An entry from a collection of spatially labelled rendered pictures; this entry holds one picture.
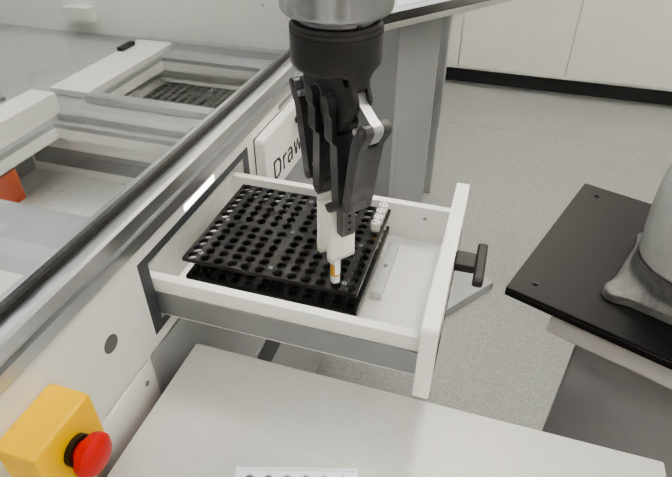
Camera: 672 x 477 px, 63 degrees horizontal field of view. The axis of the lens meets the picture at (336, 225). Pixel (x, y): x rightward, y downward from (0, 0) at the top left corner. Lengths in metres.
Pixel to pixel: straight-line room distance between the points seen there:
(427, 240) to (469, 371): 0.98
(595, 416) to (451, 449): 0.40
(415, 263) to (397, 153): 0.93
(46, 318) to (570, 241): 0.76
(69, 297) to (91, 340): 0.06
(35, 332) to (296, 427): 0.30
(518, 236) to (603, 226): 1.28
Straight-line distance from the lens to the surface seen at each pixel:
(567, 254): 0.94
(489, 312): 1.93
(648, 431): 1.01
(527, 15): 3.47
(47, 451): 0.55
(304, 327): 0.62
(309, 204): 0.76
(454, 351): 1.79
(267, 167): 0.90
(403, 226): 0.80
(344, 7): 0.41
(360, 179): 0.47
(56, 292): 0.56
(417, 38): 1.56
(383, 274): 0.73
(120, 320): 0.65
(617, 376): 0.95
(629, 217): 1.07
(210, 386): 0.73
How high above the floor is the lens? 1.33
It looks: 36 degrees down
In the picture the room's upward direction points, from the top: straight up
